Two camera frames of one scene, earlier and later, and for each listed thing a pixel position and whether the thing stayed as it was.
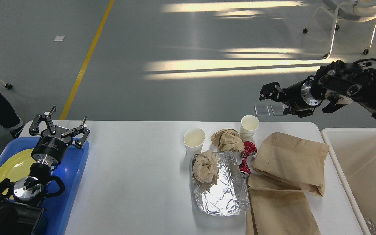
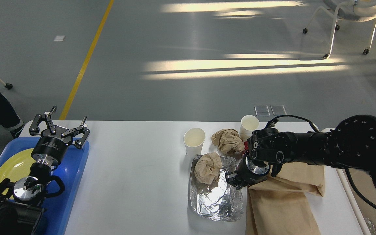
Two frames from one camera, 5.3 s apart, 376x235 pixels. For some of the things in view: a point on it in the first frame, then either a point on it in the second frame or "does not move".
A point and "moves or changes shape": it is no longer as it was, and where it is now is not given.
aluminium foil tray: [220, 184] moves or changes shape
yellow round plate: [16, 165] does not move
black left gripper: [51, 149] does not move
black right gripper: [298, 96] -> [249, 172]
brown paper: [205, 167] does not move
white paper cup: [194, 138] does not move
